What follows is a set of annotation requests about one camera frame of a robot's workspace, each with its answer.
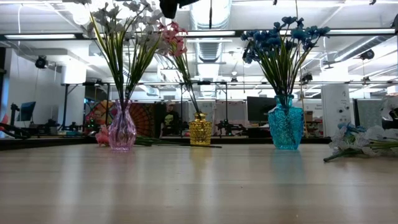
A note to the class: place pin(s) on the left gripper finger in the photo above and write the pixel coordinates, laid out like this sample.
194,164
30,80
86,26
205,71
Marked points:
168,9

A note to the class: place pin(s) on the pink artificial flower bunch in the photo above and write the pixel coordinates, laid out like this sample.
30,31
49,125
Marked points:
182,51
169,34
102,137

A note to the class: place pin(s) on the white artificial flower bunch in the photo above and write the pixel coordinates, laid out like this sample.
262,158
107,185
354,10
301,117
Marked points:
357,141
124,90

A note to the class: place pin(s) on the blue artificial flower bunch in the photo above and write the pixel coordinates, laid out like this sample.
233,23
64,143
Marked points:
351,127
311,32
264,39

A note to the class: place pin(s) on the background black robot arm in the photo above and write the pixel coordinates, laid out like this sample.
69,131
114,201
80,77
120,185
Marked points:
17,133
228,128

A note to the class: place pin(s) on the teal glass vase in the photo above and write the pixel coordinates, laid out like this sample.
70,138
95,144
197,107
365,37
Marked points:
285,127

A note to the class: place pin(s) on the yellow glass vase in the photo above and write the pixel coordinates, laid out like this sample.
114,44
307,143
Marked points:
200,132

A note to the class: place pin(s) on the pink glass vase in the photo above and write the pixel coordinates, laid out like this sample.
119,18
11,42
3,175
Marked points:
122,130

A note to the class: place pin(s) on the grey acoustic panel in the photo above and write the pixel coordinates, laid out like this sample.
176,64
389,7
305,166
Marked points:
370,113

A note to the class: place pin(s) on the white pillar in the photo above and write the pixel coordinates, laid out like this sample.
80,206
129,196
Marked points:
335,109

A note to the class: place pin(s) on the black ceiling spotlight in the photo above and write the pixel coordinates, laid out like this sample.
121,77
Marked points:
367,54
41,62

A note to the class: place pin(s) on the shelf rack with boxes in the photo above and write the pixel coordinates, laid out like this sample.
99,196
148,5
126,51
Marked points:
308,115

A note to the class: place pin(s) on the person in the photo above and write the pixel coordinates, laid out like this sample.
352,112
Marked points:
170,119

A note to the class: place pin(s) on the orange patterned tapestry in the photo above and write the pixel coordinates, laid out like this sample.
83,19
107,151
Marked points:
143,118

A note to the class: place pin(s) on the black monitor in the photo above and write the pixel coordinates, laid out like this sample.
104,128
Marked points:
259,109

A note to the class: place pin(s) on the small monitor blue screen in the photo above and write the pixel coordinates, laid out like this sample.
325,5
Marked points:
27,110

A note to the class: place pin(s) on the silver ventilation duct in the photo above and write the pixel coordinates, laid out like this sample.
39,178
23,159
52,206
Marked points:
210,12

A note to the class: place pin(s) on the black metal gantry frame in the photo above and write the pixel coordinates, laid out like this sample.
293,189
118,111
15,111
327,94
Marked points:
66,105

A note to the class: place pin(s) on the black aluminium table frame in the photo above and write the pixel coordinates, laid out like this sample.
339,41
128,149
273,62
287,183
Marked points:
242,140

